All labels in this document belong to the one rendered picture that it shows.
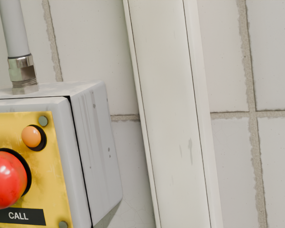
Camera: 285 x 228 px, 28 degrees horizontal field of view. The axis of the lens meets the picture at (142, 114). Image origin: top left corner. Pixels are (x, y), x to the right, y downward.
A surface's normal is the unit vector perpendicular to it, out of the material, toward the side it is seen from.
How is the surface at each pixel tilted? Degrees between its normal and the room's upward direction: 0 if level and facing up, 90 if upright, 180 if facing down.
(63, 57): 90
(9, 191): 98
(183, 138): 90
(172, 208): 90
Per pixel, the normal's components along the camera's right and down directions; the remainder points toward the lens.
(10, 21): 0.05, 0.23
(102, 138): 0.90, -0.03
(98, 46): -0.40, 0.28
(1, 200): 0.12, 0.57
